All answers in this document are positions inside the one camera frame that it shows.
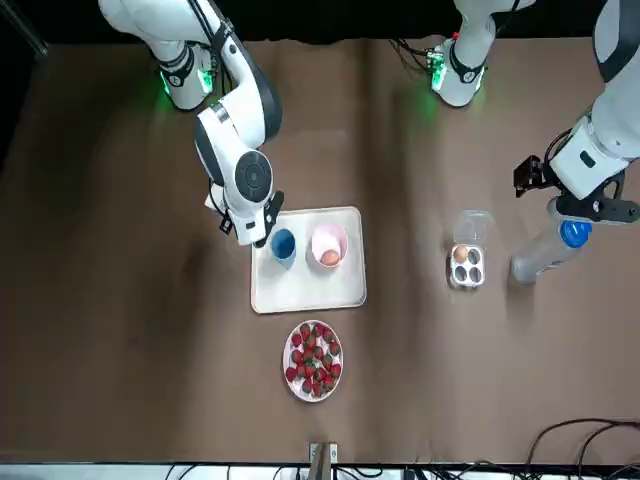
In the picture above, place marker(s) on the red strawberries heap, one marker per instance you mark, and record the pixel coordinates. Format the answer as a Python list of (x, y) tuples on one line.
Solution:
[(314, 360)]

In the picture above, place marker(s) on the clear plastic egg box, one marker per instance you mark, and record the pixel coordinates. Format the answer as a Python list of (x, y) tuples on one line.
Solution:
[(467, 272)]

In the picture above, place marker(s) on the clear bottle blue cap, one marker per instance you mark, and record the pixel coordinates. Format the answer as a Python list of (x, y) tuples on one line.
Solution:
[(535, 255)]

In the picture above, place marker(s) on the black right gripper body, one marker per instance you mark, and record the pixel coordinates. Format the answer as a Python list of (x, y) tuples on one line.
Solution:
[(272, 215)]

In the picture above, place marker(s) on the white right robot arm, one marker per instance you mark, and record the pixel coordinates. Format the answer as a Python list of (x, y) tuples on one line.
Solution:
[(240, 140)]

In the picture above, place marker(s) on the aluminium frame profile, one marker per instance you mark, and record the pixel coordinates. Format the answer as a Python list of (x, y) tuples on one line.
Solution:
[(25, 25)]

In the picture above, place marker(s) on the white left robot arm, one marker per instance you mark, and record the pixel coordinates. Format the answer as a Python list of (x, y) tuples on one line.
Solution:
[(610, 140)]

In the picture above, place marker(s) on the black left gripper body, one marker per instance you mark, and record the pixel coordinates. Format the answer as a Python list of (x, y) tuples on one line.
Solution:
[(590, 209)]

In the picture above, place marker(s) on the white round plate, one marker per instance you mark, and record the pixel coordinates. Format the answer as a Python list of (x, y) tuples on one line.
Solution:
[(292, 392)]

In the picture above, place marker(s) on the white rectangular tray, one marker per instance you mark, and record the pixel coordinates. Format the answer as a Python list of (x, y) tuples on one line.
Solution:
[(310, 292)]

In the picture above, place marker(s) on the brown egg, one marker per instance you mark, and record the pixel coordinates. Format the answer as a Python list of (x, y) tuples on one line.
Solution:
[(330, 257), (461, 253)]

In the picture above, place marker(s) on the blue cup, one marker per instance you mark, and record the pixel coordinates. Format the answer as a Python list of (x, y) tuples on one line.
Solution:
[(283, 247)]

